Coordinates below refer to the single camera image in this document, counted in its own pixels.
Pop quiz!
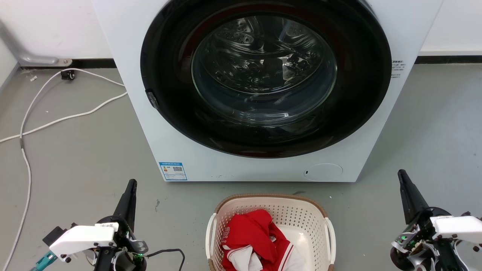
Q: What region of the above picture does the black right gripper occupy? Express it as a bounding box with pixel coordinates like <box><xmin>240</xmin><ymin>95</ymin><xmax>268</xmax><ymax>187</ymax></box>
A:
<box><xmin>390</xmin><ymin>169</ymin><xmax>468</xmax><ymax>271</ymax></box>

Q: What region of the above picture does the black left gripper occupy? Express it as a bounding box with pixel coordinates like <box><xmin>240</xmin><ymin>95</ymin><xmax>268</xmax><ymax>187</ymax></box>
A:
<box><xmin>94</xmin><ymin>179</ymin><xmax>148</xmax><ymax>271</ymax></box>

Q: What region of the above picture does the white perforated laundry basket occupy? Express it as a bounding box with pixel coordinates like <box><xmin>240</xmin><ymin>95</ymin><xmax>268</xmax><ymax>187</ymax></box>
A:
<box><xmin>205</xmin><ymin>193</ymin><xmax>336</xmax><ymax>271</ymax></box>

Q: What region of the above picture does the blue energy label sticker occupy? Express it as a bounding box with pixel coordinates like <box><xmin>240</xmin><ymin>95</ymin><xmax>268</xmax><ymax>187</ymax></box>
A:
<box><xmin>159</xmin><ymin>162</ymin><xmax>188</xmax><ymax>181</ymax></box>

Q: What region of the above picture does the white front-load washing machine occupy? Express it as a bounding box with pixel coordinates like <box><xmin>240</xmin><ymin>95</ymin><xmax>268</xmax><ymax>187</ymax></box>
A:
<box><xmin>92</xmin><ymin>0</ymin><xmax>445</xmax><ymax>183</ymax></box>

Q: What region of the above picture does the round white filter cover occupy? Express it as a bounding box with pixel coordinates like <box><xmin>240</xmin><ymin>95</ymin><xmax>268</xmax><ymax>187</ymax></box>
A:
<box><xmin>304</xmin><ymin>163</ymin><xmax>343</xmax><ymax>182</ymax></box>

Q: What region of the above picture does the round black glass washer door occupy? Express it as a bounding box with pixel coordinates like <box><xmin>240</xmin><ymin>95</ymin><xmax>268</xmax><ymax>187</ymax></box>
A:
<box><xmin>140</xmin><ymin>0</ymin><xmax>392</xmax><ymax>158</ymax></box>

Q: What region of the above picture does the white garment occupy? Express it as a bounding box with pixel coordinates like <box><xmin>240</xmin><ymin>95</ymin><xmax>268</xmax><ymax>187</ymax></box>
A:
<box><xmin>273</xmin><ymin>225</ymin><xmax>314</xmax><ymax>271</ymax></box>

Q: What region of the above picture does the red jersey garment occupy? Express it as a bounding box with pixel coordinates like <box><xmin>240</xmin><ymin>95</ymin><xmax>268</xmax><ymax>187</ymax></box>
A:
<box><xmin>221</xmin><ymin>209</ymin><xmax>294</xmax><ymax>271</ymax></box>

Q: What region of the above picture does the small printed text sticker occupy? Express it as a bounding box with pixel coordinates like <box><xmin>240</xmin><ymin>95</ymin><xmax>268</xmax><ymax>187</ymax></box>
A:
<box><xmin>391</xmin><ymin>59</ymin><xmax>406</xmax><ymax>79</ymax></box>

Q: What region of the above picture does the black baseboard strip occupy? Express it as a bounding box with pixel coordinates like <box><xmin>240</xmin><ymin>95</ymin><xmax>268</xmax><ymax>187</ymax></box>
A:
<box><xmin>415</xmin><ymin>55</ymin><xmax>482</xmax><ymax>65</ymax></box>
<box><xmin>21</xmin><ymin>58</ymin><xmax>116</xmax><ymax>70</ymax></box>

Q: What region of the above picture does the teal cable connector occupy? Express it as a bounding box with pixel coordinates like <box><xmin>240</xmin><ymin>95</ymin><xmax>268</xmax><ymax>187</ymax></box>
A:
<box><xmin>31</xmin><ymin>251</ymin><xmax>58</xmax><ymax>271</ymax></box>

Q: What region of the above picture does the white floor cable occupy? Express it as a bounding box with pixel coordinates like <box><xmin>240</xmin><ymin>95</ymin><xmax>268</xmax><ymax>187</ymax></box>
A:
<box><xmin>2</xmin><ymin>68</ymin><xmax>125</xmax><ymax>271</ymax></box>
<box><xmin>0</xmin><ymin>91</ymin><xmax>128</xmax><ymax>144</ymax></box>

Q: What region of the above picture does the grey wall pipe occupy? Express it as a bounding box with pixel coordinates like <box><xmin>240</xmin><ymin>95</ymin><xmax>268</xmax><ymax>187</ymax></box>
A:
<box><xmin>0</xmin><ymin>19</ymin><xmax>73</xmax><ymax>67</ymax></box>

